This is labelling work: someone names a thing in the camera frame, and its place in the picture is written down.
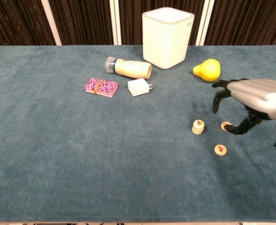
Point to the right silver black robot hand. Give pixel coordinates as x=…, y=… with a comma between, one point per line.
x=257, y=96

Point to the yellow pear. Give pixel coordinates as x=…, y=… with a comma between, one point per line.
x=208, y=70

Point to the dark pleated screen panel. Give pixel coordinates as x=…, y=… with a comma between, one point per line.
x=245, y=21
x=81, y=21
x=130, y=23
x=16, y=21

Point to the white square bin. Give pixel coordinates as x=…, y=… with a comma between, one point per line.
x=166, y=42

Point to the white power adapter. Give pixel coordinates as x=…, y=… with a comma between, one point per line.
x=137, y=87

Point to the cream squeeze bottle clear cap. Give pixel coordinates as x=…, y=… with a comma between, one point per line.
x=130, y=69

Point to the pink patterned card deck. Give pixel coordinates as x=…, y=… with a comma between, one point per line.
x=105, y=86

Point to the teal velvet table cloth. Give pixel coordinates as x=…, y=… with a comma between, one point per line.
x=81, y=152

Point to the white screen frame post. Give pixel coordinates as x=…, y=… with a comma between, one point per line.
x=204, y=23
x=51, y=23
x=115, y=23

